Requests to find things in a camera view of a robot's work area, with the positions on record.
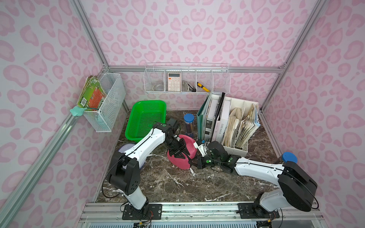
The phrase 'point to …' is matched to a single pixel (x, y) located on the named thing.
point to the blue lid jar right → (288, 156)
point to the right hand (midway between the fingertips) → (188, 163)
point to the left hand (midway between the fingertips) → (188, 152)
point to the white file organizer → (249, 123)
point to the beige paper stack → (232, 126)
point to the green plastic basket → (144, 115)
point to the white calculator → (174, 82)
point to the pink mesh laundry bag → (190, 146)
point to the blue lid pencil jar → (188, 119)
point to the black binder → (217, 117)
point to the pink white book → (221, 126)
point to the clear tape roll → (158, 88)
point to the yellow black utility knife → (199, 85)
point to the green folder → (201, 119)
